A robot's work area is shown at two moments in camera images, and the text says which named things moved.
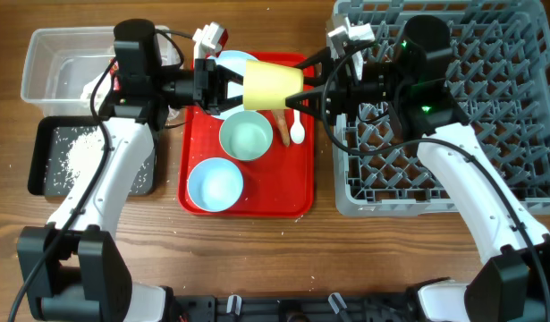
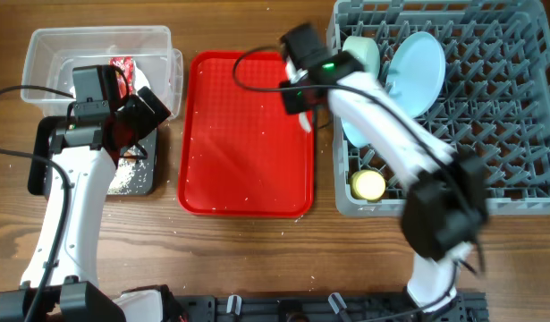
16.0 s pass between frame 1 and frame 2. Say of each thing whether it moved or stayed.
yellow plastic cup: moved
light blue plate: moved
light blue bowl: moved
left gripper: moved
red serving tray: stayed
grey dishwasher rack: stayed
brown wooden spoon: moved
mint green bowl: moved
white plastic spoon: moved
